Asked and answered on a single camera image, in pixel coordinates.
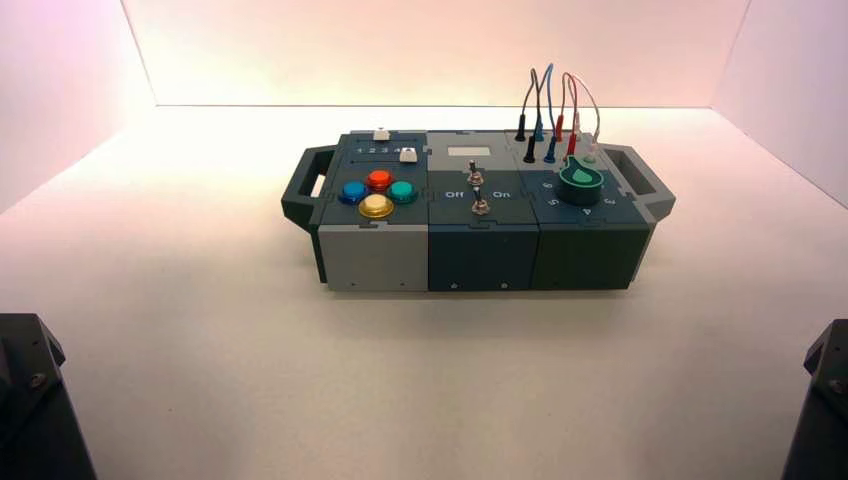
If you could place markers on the green rotary knob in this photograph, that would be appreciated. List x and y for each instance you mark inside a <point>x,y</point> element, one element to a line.
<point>580,182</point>

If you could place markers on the grey modular control box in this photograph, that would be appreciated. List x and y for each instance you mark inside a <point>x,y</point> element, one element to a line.
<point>477,238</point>

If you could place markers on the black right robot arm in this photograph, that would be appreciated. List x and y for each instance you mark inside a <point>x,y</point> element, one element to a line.
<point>821,411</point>

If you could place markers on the small grey display screen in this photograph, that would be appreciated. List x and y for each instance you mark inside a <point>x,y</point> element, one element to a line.
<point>468,151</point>

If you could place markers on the teal green push button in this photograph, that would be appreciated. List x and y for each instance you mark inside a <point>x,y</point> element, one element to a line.
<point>401,192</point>

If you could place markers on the yellow push button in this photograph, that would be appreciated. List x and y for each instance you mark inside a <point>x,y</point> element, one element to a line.
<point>376,206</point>

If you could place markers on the white slider knob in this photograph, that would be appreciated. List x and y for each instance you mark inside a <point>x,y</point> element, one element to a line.
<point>408,155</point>
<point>381,134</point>

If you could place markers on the metal toggle switch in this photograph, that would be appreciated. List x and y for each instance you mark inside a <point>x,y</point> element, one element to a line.
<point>473,173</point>
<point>480,204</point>

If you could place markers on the blue push button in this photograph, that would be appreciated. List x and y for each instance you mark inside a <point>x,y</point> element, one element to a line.
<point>353,192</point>

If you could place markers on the orange-red push button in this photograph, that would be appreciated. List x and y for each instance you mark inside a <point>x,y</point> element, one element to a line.
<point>379,179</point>

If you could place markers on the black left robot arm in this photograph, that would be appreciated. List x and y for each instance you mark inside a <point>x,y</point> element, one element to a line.
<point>30,404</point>

